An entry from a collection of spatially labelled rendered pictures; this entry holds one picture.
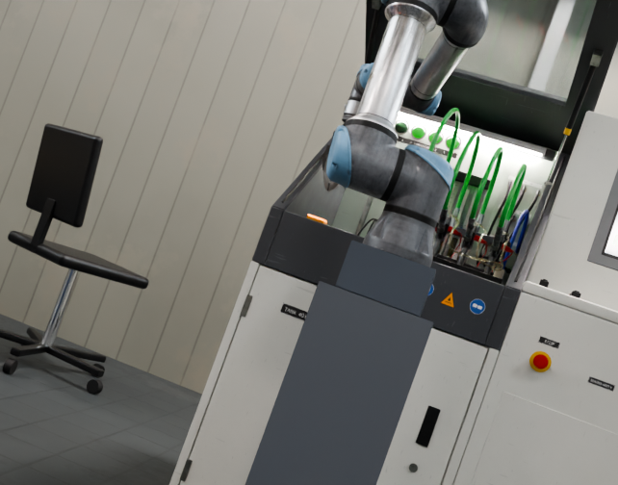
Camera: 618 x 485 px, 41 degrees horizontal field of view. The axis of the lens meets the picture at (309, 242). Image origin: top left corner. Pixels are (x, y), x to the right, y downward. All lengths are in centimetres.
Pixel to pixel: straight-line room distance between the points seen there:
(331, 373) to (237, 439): 68
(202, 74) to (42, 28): 103
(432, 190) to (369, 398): 44
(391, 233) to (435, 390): 59
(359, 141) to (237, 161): 302
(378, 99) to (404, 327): 48
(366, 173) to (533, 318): 67
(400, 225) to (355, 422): 40
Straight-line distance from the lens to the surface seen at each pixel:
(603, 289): 239
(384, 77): 177
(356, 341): 163
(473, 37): 194
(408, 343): 162
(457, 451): 215
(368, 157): 169
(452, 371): 214
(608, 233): 244
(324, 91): 469
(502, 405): 214
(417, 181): 170
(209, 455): 230
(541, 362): 210
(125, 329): 478
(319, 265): 221
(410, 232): 169
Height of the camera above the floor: 79
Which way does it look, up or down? 2 degrees up
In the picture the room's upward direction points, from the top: 20 degrees clockwise
